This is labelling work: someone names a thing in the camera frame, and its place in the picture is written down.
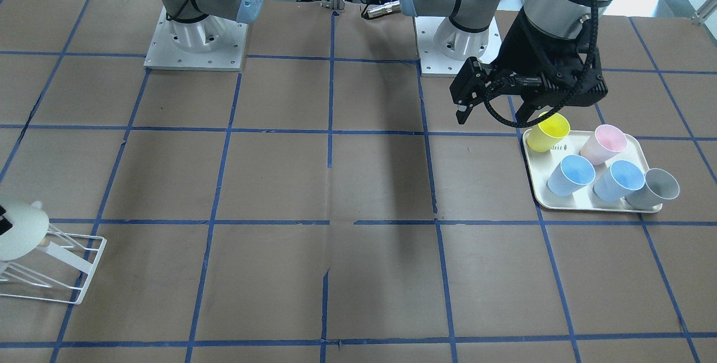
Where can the yellow plastic cup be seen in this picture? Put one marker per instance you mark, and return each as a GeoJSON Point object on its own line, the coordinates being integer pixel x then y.
{"type": "Point", "coordinates": [548, 133]}

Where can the light blue cup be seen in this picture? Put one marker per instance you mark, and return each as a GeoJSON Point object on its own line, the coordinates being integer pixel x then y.
{"type": "Point", "coordinates": [620, 179]}
{"type": "Point", "coordinates": [571, 174]}

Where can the pink plastic cup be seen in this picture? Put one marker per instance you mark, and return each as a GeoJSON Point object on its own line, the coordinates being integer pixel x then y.
{"type": "Point", "coordinates": [606, 142]}

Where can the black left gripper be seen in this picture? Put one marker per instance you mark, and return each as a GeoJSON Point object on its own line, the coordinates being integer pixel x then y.
{"type": "Point", "coordinates": [522, 43]}

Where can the grey plastic cup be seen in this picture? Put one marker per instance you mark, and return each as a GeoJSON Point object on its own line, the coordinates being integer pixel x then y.
{"type": "Point", "coordinates": [660, 186]}

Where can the light blue cup far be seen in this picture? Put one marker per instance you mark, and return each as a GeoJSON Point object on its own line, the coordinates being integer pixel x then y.
{"type": "Point", "coordinates": [620, 179]}

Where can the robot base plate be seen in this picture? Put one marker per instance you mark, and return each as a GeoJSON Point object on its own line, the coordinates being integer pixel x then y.
{"type": "Point", "coordinates": [213, 44]}
{"type": "Point", "coordinates": [443, 49]}

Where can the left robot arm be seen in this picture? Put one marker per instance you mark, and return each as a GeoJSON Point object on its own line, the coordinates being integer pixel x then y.
{"type": "Point", "coordinates": [559, 18]}

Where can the white wire cup rack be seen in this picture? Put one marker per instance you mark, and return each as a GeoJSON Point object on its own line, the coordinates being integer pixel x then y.
{"type": "Point", "coordinates": [58, 267]}

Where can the light blue cup near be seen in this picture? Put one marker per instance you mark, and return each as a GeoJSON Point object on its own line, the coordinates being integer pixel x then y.
{"type": "Point", "coordinates": [571, 174]}

